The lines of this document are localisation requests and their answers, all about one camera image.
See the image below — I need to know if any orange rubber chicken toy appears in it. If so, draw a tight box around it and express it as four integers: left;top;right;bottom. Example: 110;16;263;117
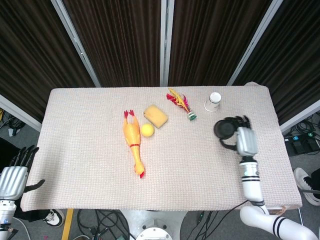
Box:
122;109;146;179

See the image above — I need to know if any black floor cable bundle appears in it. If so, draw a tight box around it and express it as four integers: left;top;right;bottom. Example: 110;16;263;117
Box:
76;209;132;240

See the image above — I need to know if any black round dice tray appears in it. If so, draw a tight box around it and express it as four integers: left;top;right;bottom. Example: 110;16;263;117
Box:
213;121;222;140

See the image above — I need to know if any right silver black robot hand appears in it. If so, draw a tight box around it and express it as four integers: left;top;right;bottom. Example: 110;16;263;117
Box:
219;115;259;157

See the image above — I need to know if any white black sneaker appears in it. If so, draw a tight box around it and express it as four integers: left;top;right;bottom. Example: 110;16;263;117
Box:
293;167;313;193
301;190;320;207
42;209;65;228

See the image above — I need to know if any beige waffle tablecloth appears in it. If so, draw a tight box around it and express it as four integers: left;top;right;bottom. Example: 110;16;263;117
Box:
20;81;303;212

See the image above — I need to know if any grey metal frame post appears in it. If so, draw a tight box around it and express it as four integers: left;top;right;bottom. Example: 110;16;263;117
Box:
159;0;175;87
51;0;101;88
226;0;285;86

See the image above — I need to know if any yellow sponge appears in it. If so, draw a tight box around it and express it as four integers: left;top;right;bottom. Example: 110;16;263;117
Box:
143;104;169;129

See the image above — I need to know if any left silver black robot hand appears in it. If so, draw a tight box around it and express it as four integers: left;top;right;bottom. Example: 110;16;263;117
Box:
0;146;46;201

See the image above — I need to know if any black trouser leg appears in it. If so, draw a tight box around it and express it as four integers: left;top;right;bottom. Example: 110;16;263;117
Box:
303;168;320;195

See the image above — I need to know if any grey metal frame rail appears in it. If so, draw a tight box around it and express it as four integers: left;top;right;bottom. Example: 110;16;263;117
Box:
279;106;320;134
0;94;43;132

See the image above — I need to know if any dark brown curtain panel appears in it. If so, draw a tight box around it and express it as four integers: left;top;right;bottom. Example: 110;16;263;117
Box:
168;0;273;87
62;0;162;88
232;0;320;125
0;0;96;123

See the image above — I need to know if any white paper cup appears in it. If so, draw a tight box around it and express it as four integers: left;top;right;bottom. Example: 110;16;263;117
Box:
203;92;222;112

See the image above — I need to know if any black round disc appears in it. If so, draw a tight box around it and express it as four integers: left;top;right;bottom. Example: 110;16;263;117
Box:
214;119;239;141

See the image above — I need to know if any red yellow feather shuttlecock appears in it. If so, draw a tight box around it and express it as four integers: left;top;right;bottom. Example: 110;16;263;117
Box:
166;87;197;122

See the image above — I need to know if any yellow ball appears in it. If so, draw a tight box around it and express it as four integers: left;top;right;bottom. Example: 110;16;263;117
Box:
140;123;155;138

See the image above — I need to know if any black floor pedal box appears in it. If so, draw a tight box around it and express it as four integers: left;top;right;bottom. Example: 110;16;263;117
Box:
284;136;320;156

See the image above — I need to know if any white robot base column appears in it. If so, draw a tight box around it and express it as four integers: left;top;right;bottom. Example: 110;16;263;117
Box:
136;210;188;240

